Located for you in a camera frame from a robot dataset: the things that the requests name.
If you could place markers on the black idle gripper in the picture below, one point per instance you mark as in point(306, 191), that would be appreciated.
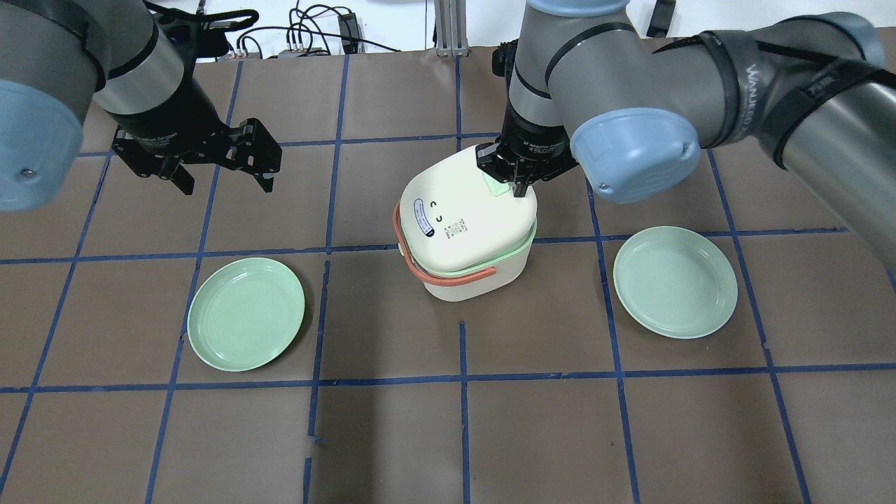
point(170, 120)

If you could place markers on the black moving gripper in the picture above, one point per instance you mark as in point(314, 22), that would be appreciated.
point(535, 138)

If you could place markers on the green plate near moving arm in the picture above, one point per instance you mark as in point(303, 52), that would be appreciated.
point(675, 282)

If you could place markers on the idle silver robot arm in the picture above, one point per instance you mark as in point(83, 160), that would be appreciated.
point(135, 60)

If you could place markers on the green plate near idle arm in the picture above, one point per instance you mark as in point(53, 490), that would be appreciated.
point(246, 314)

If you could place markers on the moving silver robot arm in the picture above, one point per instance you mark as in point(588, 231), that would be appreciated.
point(584, 91)

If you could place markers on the white rice cooker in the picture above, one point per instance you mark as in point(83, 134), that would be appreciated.
point(461, 232)

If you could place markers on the black power adapter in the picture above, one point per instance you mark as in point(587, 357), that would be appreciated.
point(350, 33)

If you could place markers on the aluminium frame post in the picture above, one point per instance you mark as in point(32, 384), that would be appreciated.
point(451, 28)

